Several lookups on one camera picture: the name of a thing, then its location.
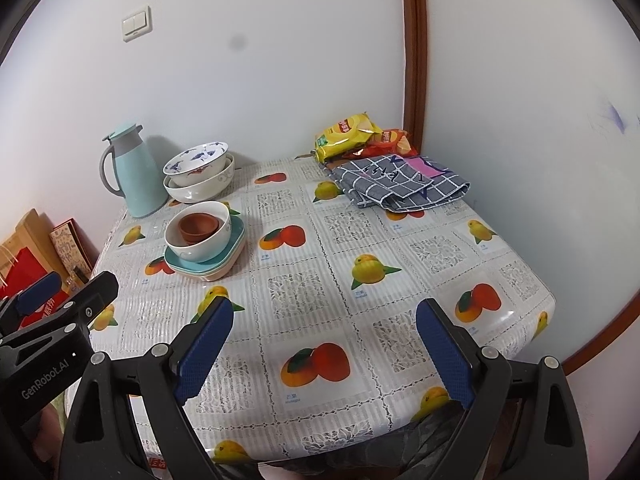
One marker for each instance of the white patterned ceramic bowl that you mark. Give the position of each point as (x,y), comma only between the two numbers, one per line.
(200,192)

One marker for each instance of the person's camouflage trouser leg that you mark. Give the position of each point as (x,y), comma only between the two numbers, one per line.
(425,432)

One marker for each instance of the brown wooden door frame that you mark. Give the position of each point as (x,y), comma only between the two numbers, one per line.
(412,60)

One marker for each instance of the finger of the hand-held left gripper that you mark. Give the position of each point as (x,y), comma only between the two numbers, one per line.
(35,290)
(95,295)

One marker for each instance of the blue floral ceramic bowl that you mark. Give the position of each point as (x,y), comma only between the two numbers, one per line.
(195,156)

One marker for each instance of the red snack bag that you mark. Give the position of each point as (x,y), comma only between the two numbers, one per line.
(392,145)

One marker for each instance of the brown patterned box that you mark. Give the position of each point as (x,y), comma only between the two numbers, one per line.
(70,250)

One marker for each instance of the blue plastic plate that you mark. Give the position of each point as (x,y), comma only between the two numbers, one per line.
(235,245)

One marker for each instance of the yellow snack bag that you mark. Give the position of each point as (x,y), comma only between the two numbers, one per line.
(345,135)

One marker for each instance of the brown wooden baseboard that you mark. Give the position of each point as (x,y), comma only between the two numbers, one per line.
(605,340)

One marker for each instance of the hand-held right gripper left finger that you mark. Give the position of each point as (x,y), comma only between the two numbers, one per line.
(205,355)

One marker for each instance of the white light switch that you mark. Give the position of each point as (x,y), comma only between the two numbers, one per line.
(136,24)

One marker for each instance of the grey checked cloth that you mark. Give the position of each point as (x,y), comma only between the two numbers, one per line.
(400,190)

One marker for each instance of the green plastic plate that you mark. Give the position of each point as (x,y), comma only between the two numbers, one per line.
(229,266)

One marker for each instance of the light blue thermos jug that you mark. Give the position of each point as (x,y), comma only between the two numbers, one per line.
(140,175)

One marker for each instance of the plain white bowl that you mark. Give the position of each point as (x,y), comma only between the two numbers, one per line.
(200,252)

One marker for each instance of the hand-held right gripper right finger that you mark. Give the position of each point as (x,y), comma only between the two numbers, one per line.
(445,355)

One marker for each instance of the fruit print tablecloth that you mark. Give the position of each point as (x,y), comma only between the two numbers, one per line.
(325,300)

